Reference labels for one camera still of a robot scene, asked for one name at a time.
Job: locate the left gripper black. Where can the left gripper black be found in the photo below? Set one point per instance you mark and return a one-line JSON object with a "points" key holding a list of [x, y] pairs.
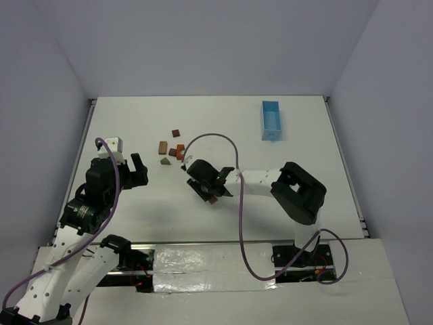
{"points": [[128, 176]]}

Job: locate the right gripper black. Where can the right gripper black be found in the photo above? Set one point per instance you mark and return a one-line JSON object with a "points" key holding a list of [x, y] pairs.
{"points": [[201, 188]]}

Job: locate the brown wood block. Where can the brown wood block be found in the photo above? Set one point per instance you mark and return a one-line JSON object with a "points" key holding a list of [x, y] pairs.
{"points": [[213, 200]]}

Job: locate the light brown rectangular block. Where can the light brown rectangular block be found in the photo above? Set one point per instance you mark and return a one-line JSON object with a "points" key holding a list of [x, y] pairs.
{"points": [[162, 148]]}

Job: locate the blue rectangular box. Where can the blue rectangular box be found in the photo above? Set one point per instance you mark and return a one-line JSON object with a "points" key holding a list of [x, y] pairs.
{"points": [[270, 121]]}

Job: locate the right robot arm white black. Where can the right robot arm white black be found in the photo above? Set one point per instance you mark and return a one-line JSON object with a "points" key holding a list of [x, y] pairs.
{"points": [[297, 192]]}

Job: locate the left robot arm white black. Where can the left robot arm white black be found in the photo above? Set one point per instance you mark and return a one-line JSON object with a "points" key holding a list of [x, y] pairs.
{"points": [[57, 290]]}

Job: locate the green triangular block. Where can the green triangular block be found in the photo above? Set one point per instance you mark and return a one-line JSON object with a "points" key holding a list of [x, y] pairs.
{"points": [[165, 161]]}

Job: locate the red brown square block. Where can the red brown square block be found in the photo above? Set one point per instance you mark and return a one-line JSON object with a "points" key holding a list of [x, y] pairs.
{"points": [[172, 152]]}

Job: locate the orange arch block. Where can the orange arch block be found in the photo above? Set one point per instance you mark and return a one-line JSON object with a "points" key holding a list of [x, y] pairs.
{"points": [[180, 151]]}

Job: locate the silver tape patch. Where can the silver tape patch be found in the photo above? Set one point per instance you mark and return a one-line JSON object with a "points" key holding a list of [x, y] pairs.
{"points": [[203, 268]]}

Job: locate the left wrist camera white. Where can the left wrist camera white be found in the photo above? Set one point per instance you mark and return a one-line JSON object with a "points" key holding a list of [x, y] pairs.
{"points": [[115, 146]]}

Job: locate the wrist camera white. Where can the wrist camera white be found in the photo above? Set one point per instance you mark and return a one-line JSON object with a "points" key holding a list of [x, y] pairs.
{"points": [[115, 146], [187, 161]]}

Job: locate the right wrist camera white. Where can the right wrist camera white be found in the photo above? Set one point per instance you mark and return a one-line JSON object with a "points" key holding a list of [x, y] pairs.
{"points": [[187, 161]]}

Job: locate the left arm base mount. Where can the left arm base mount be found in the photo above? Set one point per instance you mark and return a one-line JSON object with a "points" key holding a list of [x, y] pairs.
{"points": [[136, 271]]}

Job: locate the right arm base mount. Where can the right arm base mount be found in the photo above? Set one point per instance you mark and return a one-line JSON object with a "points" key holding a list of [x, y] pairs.
{"points": [[307, 267]]}

